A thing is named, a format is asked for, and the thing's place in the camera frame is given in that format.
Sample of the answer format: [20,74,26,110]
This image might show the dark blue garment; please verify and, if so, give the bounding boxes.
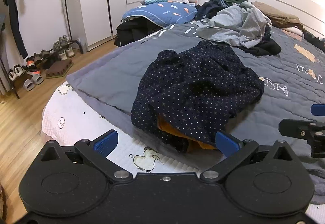
[195,0,229,21]

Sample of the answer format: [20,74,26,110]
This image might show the black garment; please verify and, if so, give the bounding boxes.
[241,24,282,57]

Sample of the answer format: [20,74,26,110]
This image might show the light grey garment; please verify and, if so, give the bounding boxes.
[195,2,273,49]

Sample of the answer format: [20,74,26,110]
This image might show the white printed bed sheet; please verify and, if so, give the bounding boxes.
[41,81,325,224]

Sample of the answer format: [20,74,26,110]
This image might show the navy dotted garment orange lining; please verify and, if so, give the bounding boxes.
[131,40,265,153]

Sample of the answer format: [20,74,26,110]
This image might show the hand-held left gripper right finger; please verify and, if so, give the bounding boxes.
[200,130,292,184]

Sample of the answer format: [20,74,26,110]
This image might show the black metal shoe rack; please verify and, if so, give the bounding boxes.
[8,40,88,99]

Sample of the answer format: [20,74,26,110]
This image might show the grey quilted blanket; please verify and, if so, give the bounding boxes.
[66,21,325,204]

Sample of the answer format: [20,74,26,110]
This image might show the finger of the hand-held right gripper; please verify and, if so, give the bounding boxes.
[278,119,325,159]
[311,104,325,116]

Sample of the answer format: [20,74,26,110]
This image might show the black clothing heap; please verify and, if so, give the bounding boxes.
[303,32,325,52]

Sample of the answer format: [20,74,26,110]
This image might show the hanging dark trousers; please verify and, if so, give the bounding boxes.
[2,0,28,59]

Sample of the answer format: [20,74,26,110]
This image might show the blue printed pillow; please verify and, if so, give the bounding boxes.
[121,2,198,28]

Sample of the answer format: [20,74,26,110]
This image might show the brown hexagonal cushion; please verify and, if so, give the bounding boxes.
[46,59,74,79]

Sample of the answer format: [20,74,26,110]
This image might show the brown folded blanket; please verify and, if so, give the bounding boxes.
[251,1,304,30]

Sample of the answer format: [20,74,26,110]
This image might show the row of shoes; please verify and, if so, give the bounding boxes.
[7,35,76,92]

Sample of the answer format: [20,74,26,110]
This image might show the black cloth heap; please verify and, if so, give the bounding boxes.
[114,17,163,48]

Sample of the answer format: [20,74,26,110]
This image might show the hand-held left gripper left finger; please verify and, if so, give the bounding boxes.
[38,129,133,184]

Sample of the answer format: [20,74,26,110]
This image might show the black clothes rack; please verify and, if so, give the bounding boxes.
[0,0,74,42]

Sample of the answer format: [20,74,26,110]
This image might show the white pillow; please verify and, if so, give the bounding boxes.
[282,26,304,36]

